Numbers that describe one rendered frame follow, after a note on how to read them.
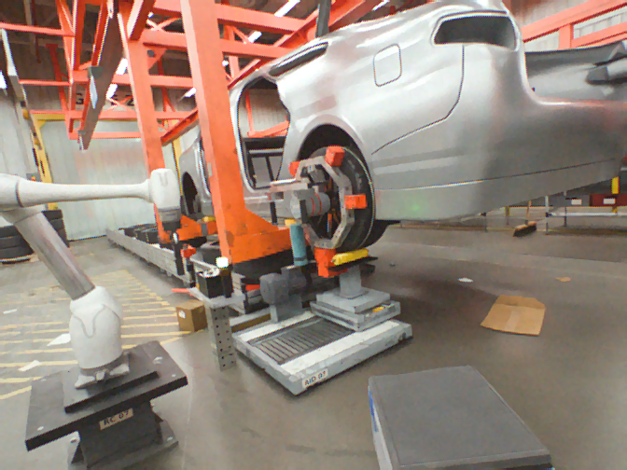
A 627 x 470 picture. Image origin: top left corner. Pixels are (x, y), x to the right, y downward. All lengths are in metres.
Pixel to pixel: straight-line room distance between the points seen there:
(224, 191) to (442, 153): 1.35
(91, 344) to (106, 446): 0.39
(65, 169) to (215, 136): 12.62
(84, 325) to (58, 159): 13.37
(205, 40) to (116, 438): 2.11
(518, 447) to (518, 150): 1.12
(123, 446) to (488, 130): 1.89
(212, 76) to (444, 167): 1.52
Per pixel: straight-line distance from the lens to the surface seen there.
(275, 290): 2.32
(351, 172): 2.01
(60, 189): 1.60
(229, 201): 2.37
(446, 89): 1.65
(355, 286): 2.35
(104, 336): 1.63
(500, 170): 1.67
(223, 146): 2.39
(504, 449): 1.02
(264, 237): 2.47
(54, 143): 14.94
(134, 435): 1.76
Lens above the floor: 0.97
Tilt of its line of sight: 9 degrees down
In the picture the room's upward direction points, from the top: 7 degrees counter-clockwise
